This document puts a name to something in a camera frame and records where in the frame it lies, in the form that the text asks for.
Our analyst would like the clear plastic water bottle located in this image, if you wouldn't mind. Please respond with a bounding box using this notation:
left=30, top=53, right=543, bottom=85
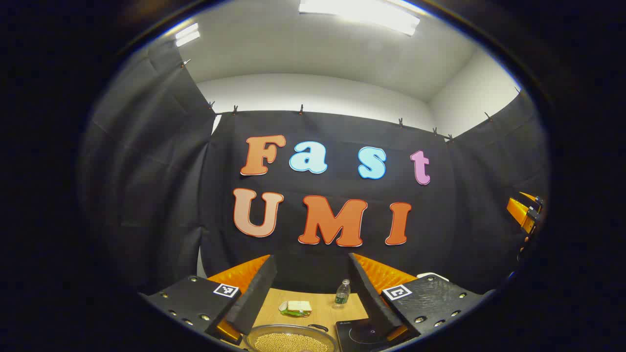
left=334, top=279, right=351, bottom=309

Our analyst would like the small ceiling light panel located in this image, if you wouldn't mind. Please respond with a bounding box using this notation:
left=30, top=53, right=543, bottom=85
left=175, top=22, right=201, bottom=47

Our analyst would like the black induction cooktop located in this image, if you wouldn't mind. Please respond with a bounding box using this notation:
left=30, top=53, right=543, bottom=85
left=335, top=318, right=392, bottom=352

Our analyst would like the small white plate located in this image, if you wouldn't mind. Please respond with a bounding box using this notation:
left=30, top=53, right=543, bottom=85
left=279, top=301, right=313, bottom=318

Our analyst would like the black backdrop cloth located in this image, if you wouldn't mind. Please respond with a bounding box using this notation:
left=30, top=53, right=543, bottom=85
left=78, top=34, right=551, bottom=296

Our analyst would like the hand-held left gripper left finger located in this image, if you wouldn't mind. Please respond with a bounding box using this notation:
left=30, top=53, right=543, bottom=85
left=139, top=254, right=278, bottom=345

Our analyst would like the steel pot with soybeans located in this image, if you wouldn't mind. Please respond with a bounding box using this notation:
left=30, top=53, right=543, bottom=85
left=243, top=323, right=339, bottom=352

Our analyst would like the long ceiling light panel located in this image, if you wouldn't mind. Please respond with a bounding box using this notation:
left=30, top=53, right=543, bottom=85
left=298, top=0, right=421, bottom=36

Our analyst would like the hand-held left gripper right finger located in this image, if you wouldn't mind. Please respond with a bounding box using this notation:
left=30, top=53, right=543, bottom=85
left=348, top=253, right=494, bottom=343

